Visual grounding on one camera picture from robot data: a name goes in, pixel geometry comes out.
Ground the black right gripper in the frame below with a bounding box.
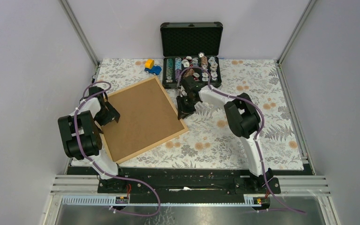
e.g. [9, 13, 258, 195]
[176, 96, 198, 121]

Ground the light wooden picture frame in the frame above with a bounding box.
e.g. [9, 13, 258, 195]
[97, 76, 189, 165]

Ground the brown frame backing board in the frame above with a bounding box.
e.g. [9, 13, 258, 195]
[100, 79, 185, 161]

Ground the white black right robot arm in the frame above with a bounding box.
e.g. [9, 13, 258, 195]
[176, 76, 269, 193]

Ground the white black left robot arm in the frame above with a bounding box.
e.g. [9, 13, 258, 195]
[58, 86, 127, 193]

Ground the blue toy block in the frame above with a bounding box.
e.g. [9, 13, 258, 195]
[144, 66, 162, 75]

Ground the black poker chip case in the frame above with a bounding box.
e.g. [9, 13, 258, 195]
[160, 22, 224, 89]

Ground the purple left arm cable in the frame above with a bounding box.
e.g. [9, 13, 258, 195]
[74, 81, 161, 218]

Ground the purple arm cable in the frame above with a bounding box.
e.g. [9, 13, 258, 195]
[74, 81, 161, 218]
[176, 67, 307, 217]

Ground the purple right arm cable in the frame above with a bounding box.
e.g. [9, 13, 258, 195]
[176, 67, 307, 217]

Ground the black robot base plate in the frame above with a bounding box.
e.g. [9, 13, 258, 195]
[67, 166, 315, 205]

